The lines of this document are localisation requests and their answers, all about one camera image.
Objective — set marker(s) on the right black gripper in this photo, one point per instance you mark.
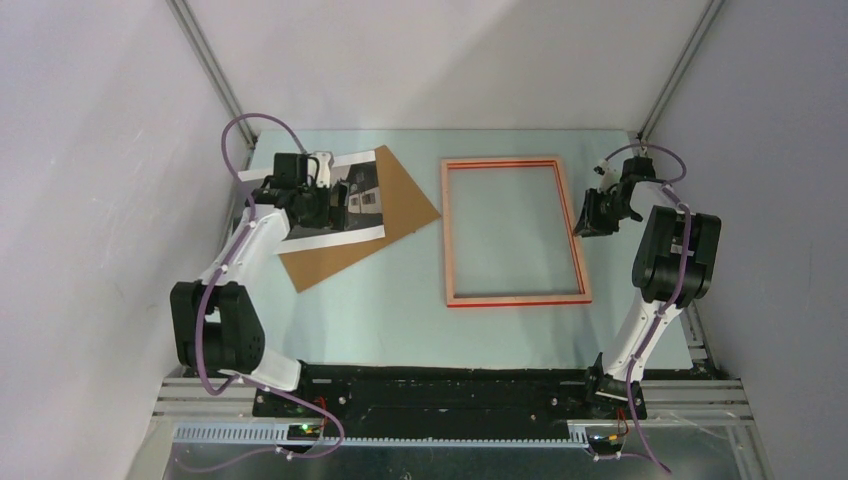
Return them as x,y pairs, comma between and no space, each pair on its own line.
590,224

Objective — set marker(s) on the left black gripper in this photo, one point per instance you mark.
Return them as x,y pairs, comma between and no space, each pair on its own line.
330,216

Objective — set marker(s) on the landscape photo print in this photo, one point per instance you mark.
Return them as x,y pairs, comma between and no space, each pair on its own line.
358,218

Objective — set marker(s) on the brown backing board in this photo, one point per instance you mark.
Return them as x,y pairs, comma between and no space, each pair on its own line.
408,210

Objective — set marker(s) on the red wooden picture frame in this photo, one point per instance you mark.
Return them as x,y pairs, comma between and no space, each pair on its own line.
584,296

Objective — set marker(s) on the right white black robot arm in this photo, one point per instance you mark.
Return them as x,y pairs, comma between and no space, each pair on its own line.
673,266

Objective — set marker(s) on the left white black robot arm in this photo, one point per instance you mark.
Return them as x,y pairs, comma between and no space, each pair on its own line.
219,331

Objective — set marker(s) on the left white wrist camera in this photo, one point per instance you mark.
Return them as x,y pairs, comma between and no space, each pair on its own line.
322,175

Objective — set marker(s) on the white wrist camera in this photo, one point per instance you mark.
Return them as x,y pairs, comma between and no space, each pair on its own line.
608,175
322,175

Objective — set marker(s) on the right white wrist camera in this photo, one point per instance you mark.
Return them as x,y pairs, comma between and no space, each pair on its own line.
608,175

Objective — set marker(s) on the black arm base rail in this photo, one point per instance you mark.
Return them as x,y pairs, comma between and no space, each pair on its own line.
442,403

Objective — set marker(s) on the grey slotted cable duct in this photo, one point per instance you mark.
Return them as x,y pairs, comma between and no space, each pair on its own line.
285,435

